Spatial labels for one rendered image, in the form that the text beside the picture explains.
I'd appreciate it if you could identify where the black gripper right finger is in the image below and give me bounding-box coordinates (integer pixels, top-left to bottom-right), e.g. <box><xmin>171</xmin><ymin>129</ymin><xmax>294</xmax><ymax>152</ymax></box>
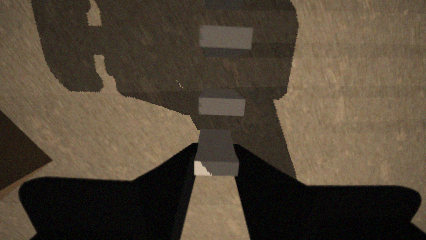
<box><xmin>233</xmin><ymin>144</ymin><xmax>422</xmax><ymax>240</ymax></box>

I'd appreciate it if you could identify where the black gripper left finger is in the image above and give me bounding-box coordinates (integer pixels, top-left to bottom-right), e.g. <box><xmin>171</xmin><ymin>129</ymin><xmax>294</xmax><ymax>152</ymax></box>
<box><xmin>18</xmin><ymin>143</ymin><xmax>198</xmax><ymax>240</ymax></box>

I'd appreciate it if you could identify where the tan rectangular block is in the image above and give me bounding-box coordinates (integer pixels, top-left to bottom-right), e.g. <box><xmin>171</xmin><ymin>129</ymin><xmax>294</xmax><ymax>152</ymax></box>
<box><xmin>0</xmin><ymin>111</ymin><xmax>52</xmax><ymax>200</ymax></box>

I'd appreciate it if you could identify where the beige domino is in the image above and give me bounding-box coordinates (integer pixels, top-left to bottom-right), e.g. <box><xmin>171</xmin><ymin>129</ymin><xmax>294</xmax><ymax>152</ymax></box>
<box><xmin>194</xmin><ymin>129</ymin><xmax>239</xmax><ymax>177</ymax></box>
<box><xmin>199</xmin><ymin>25</ymin><xmax>253</xmax><ymax>58</ymax></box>
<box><xmin>199</xmin><ymin>88</ymin><xmax>246</xmax><ymax>116</ymax></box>
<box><xmin>204</xmin><ymin>0</ymin><xmax>244</xmax><ymax>10</ymax></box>

